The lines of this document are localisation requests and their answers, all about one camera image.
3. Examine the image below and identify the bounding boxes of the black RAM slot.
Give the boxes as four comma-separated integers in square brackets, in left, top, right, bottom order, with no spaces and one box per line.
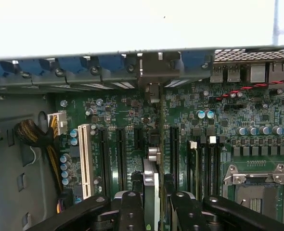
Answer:
[207,135,217,200]
[215,136,222,198]
[199,136,208,200]

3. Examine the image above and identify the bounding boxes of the long black expansion slot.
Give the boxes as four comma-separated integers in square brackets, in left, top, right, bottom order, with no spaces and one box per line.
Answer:
[98,127,110,193]
[115,127,128,191]
[169,126,181,175]

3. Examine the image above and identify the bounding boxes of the CPU socket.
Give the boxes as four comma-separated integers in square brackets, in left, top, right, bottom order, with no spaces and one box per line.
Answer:
[222,163,284,218]

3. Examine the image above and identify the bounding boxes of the white expansion slot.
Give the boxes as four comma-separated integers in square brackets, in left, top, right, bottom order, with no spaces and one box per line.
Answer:
[77,123,92,201]

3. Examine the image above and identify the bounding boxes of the short black expansion slot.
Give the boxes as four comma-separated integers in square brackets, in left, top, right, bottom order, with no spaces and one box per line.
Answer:
[133,127,144,150]

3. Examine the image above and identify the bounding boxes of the green motherboard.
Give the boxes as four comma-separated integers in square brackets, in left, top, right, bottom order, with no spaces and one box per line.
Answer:
[55,79,284,231]

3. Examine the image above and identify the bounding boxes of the white power connector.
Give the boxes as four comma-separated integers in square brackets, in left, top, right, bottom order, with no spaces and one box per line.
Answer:
[47,112,68,135]

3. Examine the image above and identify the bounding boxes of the silver USB port block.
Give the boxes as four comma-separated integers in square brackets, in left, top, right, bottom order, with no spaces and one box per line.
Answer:
[210,64,241,84]

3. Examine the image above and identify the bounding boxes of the small silver rear port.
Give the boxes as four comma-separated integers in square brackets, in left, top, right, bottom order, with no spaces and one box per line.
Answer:
[249,64,267,82]

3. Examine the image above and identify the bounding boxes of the black open PC case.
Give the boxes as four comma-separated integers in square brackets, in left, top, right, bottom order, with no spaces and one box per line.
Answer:
[0,47,284,231]

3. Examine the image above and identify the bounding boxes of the silver ethernet port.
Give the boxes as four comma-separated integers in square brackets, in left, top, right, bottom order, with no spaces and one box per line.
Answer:
[268,62,284,84]

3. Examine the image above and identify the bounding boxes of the braided power wire bundle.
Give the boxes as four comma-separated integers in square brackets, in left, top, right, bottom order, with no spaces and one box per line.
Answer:
[14,119,65,215]

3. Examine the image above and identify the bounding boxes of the red black twisted wire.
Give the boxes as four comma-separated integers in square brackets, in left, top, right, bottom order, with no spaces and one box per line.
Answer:
[215,77,284,101]

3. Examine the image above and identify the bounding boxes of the blue card retainer rail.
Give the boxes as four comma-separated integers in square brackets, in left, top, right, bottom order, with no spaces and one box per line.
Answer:
[0,51,214,77]

